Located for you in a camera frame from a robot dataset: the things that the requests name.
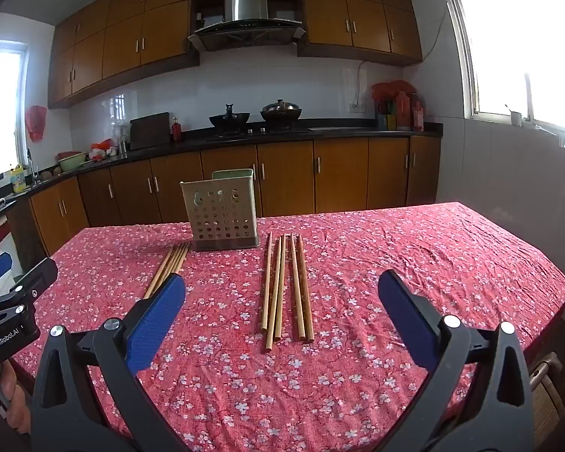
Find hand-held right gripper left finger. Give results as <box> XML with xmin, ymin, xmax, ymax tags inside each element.
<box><xmin>31</xmin><ymin>273</ymin><xmax>192</xmax><ymax>452</ymax></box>

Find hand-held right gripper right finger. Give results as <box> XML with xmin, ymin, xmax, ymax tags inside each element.
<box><xmin>378</xmin><ymin>270</ymin><xmax>535</xmax><ymax>452</ymax></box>

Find beige perforated utensil holder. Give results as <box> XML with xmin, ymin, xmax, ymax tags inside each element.
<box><xmin>180</xmin><ymin>168</ymin><xmax>260</xmax><ymax>252</ymax></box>

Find person's left hand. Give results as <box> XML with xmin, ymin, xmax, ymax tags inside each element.
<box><xmin>0</xmin><ymin>359</ymin><xmax>33</xmax><ymax>436</ymax></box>

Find red floral tablecloth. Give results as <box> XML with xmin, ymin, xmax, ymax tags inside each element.
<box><xmin>9</xmin><ymin>202</ymin><xmax>565</xmax><ymax>452</ymax></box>

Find metal faucet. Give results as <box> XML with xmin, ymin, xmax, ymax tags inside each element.
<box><xmin>25</xmin><ymin>148</ymin><xmax>41</xmax><ymax>185</ymax></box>

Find green basin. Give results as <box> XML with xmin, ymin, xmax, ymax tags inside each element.
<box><xmin>56</xmin><ymin>152</ymin><xmax>88</xmax><ymax>173</ymax></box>

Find red and white bag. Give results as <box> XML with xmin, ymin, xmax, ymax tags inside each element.
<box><xmin>89</xmin><ymin>138</ymin><xmax>118</xmax><ymax>161</ymax></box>

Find red plastic bag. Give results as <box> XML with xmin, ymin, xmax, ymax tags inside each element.
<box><xmin>25</xmin><ymin>105</ymin><xmax>48</xmax><ymax>143</ymax></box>

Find clear glass container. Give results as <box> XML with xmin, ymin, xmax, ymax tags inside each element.
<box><xmin>112</xmin><ymin>122</ymin><xmax>129</xmax><ymax>156</ymax></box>

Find brown wooden base cabinets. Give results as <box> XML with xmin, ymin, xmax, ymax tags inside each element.
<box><xmin>5</xmin><ymin>134</ymin><xmax>442</xmax><ymax>261</ymax></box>

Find wooden chair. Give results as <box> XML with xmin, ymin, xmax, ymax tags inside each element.
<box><xmin>522</xmin><ymin>351</ymin><xmax>565</xmax><ymax>449</ymax></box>

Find small kitchen window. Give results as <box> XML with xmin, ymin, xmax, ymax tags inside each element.
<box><xmin>0</xmin><ymin>40</ymin><xmax>30</xmax><ymax>182</ymax></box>

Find dark cutting board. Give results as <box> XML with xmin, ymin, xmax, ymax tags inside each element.
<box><xmin>129</xmin><ymin>112</ymin><xmax>171</xmax><ymax>150</ymax></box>

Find black kitchen countertop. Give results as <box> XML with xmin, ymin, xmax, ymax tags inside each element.
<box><xmin>0</xmin><ymin>121</ymin><xmax>444</xmax><ymax>229</ymax></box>

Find red boxes and bottles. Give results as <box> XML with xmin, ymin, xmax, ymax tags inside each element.
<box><xmin>376</xmin><ymin>92</ymin><xmax>426</xmax><ymax>132</ymax></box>

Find black gas stove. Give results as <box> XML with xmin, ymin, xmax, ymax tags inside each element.
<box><xmin>206</xmin><ymin>125</ymin><xmax>310</xmax><ymax>143</ymax></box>

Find red bag on holder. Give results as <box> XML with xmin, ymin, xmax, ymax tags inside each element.
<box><xmin>371</xmin><ymin>80</ymin><xmax>415</xmax><ymax>104</ymax></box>

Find black wok with lid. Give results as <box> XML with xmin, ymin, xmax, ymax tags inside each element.
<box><xmin>260</xmin><ymin>99</ymin><xmax>303</xmax><ymax>124</ymax></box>

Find large bright window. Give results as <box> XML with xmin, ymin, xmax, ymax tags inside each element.
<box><xmin>440</xmin><ymin>0</ymin><xmax>565</xmax><ymax>141</ymax></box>

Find steel range hood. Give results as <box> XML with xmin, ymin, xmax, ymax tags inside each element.
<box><xmin>187</xmin><ymin>0</ymin><xmax>308</xmax><ymax>52</ymax></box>

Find black wok with handle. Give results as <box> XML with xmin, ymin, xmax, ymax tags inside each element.
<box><xmin>209</xmin><ymin>102</ymin><xmax>251</xmax><ymax>129</ymax></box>

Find brown wooden wall cabinets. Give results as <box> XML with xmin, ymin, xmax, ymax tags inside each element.
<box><xmin>47</xmin><ymin>0</ymin><xmax>425</xmax><ymax>110</ymax></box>

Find white wall cable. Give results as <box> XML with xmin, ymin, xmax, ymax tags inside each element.
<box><xmin>355</xmin><ymin>7</ymin><xmax>448</xmax><ymax>107</ymax></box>

